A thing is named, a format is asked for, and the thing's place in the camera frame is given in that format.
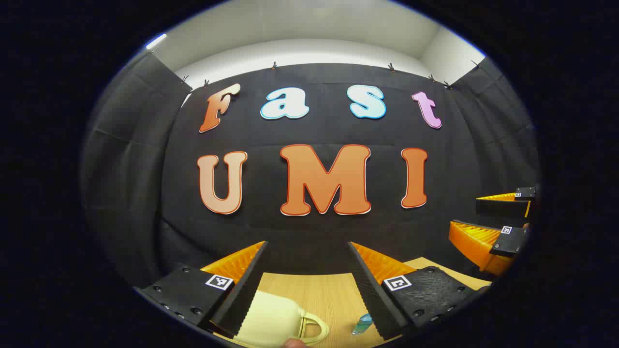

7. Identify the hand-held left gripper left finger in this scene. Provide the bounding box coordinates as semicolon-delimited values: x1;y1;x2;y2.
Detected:
133;240;269;339

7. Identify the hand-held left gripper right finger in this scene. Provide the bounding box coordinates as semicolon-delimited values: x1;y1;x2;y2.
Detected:
347;241;491;341

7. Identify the blue glass bottle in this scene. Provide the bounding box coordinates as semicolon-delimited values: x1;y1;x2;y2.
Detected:
352;313;373;335

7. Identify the pale yellow suitcase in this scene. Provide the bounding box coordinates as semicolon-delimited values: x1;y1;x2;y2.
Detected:
213;290;329;348

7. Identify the black backdrop cloth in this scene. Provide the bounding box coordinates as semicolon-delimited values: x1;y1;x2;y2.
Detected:
80;51;540;290

